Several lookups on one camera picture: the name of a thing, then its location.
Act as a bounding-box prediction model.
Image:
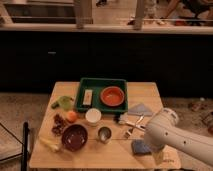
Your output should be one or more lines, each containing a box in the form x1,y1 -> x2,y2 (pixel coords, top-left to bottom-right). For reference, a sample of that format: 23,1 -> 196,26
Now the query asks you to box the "white cup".
85,108 -> 102,126

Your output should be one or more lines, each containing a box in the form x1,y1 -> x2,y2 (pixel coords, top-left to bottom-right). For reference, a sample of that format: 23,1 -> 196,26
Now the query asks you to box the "blue sponge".
131,140 -> 151,155

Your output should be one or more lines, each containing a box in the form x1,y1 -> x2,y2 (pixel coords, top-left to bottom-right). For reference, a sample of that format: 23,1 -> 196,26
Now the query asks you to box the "white rectangular block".
83,89 -> 93,106

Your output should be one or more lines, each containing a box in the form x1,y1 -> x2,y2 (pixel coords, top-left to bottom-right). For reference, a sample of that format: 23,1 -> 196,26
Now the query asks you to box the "orange fruit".
66,111 -> 78,123

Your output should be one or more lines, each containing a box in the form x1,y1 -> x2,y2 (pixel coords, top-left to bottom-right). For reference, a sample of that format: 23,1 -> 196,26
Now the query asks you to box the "green toy vegetable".
51,96 -> 73,111

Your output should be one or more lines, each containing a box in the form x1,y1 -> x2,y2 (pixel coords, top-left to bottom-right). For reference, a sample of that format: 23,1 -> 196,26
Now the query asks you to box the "small metal cup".
98,127 -> 112,143

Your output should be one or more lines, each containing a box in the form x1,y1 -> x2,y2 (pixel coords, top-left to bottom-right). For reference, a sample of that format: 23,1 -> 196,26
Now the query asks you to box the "green plastic tray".
75,78 -> 128,114

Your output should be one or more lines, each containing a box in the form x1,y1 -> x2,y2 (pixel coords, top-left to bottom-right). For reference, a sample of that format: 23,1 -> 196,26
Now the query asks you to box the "brown grape bunch toy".
52,114 -> 68,136

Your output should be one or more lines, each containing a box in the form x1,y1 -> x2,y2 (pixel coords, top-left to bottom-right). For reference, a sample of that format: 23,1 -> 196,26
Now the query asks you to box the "orange bowl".
100,86 -> 125,107

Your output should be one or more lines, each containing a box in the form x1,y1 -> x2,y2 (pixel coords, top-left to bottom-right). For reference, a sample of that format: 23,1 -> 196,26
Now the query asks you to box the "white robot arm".
144,108 -> 213,166

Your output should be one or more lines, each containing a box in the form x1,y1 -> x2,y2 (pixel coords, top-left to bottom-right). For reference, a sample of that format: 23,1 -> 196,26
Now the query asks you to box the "purple bowl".
61,124 -> 88,152

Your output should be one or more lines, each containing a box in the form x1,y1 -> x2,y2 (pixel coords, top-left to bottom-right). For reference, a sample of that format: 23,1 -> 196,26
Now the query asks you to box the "black chair frame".
0,122 -> 30,171

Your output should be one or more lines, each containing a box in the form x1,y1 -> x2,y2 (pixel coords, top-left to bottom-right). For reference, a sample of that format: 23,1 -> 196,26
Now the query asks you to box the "grey folded cloth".
128,103 -> 153,116

